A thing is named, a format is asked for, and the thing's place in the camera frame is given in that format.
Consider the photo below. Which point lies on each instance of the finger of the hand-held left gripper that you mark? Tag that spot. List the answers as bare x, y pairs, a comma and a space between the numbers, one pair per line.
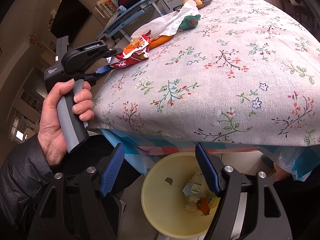
111, 51
103, 68

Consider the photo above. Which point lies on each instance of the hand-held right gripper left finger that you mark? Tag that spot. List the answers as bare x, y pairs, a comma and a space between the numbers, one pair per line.
112, 172

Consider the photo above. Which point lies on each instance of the yellow plastic basin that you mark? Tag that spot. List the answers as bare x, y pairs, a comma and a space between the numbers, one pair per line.
160, 205

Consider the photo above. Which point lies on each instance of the person's left forearm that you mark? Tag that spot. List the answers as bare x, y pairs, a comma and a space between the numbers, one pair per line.
20, 185

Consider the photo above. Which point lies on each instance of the red snack wrapper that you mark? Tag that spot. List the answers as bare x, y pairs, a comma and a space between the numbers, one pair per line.
135, 55

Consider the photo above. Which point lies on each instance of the yellow mango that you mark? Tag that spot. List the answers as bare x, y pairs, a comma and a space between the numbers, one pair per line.
198, 3
186, 2

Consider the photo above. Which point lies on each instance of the blue study desk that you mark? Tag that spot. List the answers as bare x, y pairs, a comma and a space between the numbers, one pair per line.
130, 12

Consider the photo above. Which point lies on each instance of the milk carton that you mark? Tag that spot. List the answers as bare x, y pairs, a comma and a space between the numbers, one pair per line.
196, 186

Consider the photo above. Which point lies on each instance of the person's left hand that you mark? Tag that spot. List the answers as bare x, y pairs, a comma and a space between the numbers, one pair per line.
50, 120

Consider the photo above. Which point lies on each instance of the orange snack wrapper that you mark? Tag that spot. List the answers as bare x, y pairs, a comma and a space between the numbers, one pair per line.
162, 40

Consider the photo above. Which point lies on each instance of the row of books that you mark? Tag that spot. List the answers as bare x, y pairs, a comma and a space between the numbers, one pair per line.
106, 6

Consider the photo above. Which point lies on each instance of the white tissue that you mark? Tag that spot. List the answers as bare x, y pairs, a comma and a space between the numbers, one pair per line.
170, 22

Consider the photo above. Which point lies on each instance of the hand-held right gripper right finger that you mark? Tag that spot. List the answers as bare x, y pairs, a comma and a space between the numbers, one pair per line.
207, 172

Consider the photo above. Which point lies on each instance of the wall television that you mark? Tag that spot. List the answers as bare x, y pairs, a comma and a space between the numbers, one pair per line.
70, 15

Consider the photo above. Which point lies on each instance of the floral tablecloth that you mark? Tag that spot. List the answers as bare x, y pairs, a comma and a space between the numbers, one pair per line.
225, 80

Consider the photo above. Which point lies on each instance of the dark woven basket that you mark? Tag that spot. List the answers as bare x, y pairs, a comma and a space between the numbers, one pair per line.
206, 1

